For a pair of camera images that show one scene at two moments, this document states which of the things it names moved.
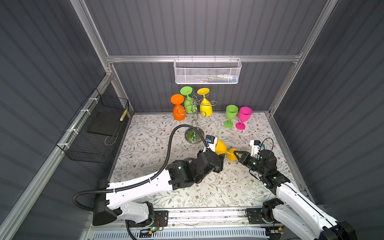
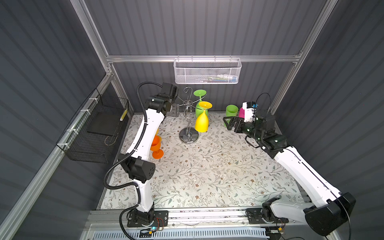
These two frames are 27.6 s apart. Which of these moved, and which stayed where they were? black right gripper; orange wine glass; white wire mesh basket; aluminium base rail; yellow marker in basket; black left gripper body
Moved: black left gripper body; black right gripper; orange wine glass
Stayed: yellow marker in basket; aluminium base rail; white wire mesh basket
